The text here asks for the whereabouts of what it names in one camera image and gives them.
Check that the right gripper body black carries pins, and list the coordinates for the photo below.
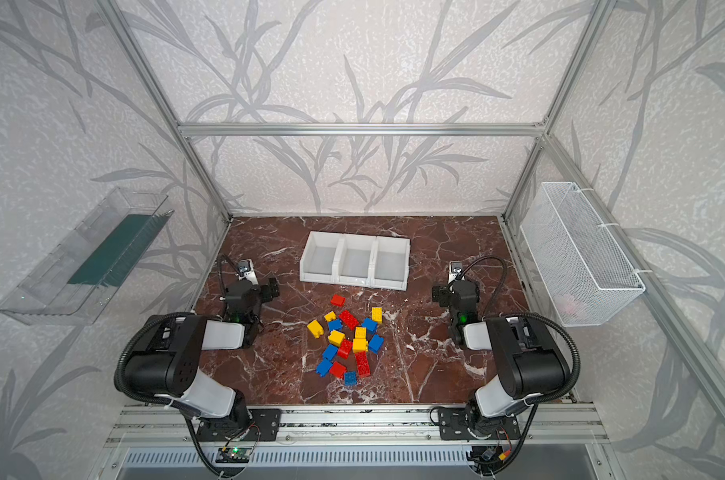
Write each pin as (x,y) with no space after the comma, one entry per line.
(441,293)

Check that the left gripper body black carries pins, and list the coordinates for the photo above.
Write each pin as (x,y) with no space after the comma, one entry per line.
(266,289)

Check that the red square lego brick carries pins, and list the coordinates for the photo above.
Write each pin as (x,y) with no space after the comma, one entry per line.
(338,301)

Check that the red long lego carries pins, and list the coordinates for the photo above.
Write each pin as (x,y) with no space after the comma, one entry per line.
(349,320)

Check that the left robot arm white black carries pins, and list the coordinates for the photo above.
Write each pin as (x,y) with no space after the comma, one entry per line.
(161,363)

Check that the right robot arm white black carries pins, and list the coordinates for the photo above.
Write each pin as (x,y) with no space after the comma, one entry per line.
(536,361)

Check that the white three-compartment sorting bin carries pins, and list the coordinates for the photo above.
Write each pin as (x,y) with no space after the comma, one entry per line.
(356,260)

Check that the blue lego brick mid-left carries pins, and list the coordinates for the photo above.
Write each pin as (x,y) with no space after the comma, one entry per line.
(330,353)

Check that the pink object in basket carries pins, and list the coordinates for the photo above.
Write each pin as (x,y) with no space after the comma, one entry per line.
(568,305)

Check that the red lego brick middle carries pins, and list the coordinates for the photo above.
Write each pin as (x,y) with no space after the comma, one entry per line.
(345,349)

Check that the red lego brick lower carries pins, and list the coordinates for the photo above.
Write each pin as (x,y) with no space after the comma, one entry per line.
(338,370)

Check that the red long lego brick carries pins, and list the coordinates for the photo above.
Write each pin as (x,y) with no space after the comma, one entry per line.
(362,364)

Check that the blue lego brick bottom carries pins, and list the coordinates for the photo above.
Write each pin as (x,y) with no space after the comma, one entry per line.
(350,378)

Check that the green circuit board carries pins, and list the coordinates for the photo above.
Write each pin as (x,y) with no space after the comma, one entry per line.
(234,455)

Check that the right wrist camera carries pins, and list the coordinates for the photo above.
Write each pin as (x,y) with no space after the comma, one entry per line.
(455,268)

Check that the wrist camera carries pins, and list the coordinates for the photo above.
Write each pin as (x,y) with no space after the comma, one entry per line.
(455,268)
(245,269)

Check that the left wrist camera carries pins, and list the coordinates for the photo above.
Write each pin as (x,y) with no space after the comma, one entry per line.
(245,269)

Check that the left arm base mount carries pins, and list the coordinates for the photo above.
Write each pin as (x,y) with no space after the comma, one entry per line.
(260,424)

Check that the white wire mesh basket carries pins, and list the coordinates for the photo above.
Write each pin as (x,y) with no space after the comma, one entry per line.
(575,253)

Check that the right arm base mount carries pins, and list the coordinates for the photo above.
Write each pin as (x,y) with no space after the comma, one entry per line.
(467,424)

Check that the clear acrylic wall shelf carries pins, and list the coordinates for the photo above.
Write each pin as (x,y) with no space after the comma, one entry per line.
(77,280)

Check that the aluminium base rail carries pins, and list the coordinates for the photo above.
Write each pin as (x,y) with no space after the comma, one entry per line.
(367,425)

